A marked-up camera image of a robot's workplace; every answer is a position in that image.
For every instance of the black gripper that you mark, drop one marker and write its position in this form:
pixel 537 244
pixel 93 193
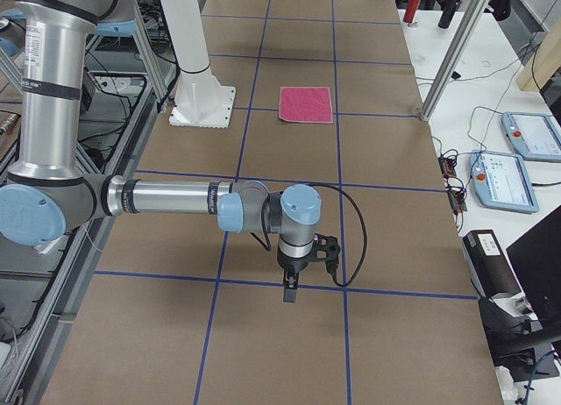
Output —
pixel 291 263

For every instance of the pink and grey towel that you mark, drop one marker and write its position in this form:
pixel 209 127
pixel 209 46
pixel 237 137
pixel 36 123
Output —
pixel 305 105

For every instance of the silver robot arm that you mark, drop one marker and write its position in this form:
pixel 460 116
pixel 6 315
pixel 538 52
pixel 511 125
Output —
pixel 46 195

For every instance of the small circuit board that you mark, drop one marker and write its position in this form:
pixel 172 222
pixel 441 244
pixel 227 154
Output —
pixel 447 166

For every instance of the black box with label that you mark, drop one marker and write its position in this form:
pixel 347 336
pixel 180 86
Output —
pixel 489 268

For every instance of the near teach pendant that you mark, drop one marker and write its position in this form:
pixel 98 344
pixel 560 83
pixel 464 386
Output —
pixel 501 182

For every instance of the teach pendant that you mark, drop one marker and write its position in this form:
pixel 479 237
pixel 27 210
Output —
pixel 501 182
pixel 535 136

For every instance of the black monitor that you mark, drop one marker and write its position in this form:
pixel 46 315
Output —
pixel 535 258

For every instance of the far teach pendant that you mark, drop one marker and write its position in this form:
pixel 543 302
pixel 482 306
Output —
pixel 535 136

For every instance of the black bottle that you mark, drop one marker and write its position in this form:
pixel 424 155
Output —
pixel 448 13

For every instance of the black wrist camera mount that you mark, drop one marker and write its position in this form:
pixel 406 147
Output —
pixel 325 249

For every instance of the white pedestal column with base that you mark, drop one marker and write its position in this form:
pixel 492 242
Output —
pixel 200 100

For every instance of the aluminium table frame rail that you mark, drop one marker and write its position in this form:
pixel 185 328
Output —
pixel 42 288

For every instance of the aluminium frame post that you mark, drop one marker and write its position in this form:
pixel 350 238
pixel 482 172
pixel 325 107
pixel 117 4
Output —
pixel 458 44

